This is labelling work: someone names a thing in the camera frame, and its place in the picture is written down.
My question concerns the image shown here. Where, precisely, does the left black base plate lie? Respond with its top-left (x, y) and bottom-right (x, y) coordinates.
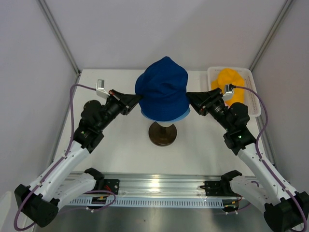
top-left (101, 179), bottom-right (120, 195)

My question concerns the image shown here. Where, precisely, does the dark blue bucket hat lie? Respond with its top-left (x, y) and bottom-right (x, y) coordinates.
top-left (135, 56), bottom-right (189, 116)

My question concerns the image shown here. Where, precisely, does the yellow bucket hat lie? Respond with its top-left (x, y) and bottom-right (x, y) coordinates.
top-left (211, 68), bottom-right (248, 106)

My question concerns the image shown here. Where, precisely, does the aluminium frame post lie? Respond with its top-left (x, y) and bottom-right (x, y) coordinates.
top-left (36, 0), bottom-right (81, 76)
top-left (249, 0), bottom-right (296, 72)

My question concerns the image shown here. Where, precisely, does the white plastic basket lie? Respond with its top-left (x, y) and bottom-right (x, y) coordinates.
top-left (207, 66), bottom-right (261, 117)

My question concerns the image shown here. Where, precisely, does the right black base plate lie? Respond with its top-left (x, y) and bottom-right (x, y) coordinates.
top-left (199, 180), bottom-right (229, 197)

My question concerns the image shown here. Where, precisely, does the left aluminium frame post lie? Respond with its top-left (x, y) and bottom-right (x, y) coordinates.
top-left (36, 0), bottom-right (81, 76)

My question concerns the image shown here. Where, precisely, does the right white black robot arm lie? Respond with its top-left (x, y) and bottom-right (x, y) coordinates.
top-left (186, 88), bottom-right (309, 232)

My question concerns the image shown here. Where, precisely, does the white slotted cable duct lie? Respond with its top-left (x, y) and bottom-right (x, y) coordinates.
top-left (68, 196), bottom-right (224, 209)

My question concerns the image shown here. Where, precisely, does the aluminium mounting rail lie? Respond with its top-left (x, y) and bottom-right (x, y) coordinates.
top-left (104, 173), bottom-right (221, 199)

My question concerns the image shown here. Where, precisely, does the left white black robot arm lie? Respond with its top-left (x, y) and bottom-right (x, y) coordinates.
top-left (14, 89), bottom-right (142, 227)

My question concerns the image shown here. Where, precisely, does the cream mannequin head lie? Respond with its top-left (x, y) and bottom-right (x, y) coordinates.
top-left (157, 121), bottom-right (173, 128)

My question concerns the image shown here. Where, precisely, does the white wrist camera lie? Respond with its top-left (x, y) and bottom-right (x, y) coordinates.
top-left (223, 84), bottom-right (236, 101)
top-left (96, 79), bottom-right (109, 99)

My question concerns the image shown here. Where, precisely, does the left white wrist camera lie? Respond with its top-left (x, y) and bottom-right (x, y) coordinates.
top-left (96, 79), bottom-right (109, 99)

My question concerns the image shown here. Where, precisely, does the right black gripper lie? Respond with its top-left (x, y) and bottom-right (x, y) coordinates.
top-left (185, 88), bottom-right (233, 132)

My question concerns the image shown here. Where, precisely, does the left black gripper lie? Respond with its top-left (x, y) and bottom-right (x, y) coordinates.
top-left (97, 89), bottom-right (143, 131)

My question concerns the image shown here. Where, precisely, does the dark wooden round stand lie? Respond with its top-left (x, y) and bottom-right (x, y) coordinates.
top-left (148, 122), bottom-right (177, 146)

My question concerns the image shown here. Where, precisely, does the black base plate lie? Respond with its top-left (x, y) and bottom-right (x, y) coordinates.
top-left (199, 180), bottom-right (229, 197)
top-left (101, 179), bottom-right (120, 195)

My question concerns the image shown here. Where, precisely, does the right aluminium frame post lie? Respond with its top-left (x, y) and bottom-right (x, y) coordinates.
top-left (249, 0), bottom-right (296, 72)

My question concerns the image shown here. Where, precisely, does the light blue bucket hat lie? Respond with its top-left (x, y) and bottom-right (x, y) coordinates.
top-left (140, 108), bottom-right (191, 122)

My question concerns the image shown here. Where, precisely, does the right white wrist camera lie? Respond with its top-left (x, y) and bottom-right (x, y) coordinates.
top-left (223, 84), bottom-right (236, 101)

